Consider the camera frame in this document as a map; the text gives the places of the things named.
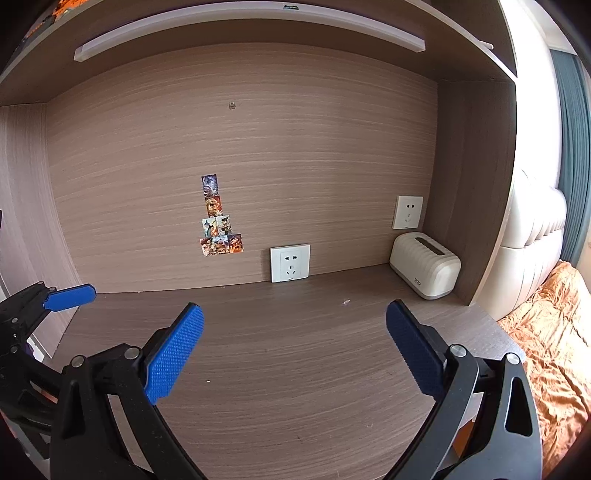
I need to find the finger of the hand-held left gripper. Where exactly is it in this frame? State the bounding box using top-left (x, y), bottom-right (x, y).
top-left (0, 342), bottom-right (63, 435)
top-left (0, 281), bottom-right (98, 343)

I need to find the wooden desk shelf unit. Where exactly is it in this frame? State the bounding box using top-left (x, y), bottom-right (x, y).
top-left (0, 0), bottom-right (526, 480)

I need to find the white ribbed tissue box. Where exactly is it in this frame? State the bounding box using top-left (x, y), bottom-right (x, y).
top-left (389, 232), bottom-right (462, 301)

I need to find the cluster of cartoon stickers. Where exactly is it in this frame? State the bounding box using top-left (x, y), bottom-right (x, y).
top-left (199, 174), bottom-right (245, 257)

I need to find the white wall socket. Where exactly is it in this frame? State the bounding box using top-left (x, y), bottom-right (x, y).
top-left (392, 195), bottom-right (424, 230)
top-left (270, 244), bottom-right (311, 284)

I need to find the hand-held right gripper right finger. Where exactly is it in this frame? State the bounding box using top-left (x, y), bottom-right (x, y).
top-left (383, 299), bottom-right (544, 480)

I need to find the white light strip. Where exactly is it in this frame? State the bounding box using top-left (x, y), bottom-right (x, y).
top-left (74, 7), bottom-right (428, 64)

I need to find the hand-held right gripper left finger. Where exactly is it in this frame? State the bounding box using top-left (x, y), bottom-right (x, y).
top-left (48, 302), bottom-right (206, 480)

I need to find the grey-green curtain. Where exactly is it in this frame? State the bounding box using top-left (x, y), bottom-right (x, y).
top-left (551, 48), bottom-right (591, 269)

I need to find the orange blanket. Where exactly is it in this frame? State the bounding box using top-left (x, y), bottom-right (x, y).
top-left (496, 260), bottom-right (591, 479)

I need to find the cream padded headboard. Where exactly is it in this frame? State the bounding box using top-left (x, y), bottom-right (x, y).
top-left (489, 168), bottom-right (568, 322)

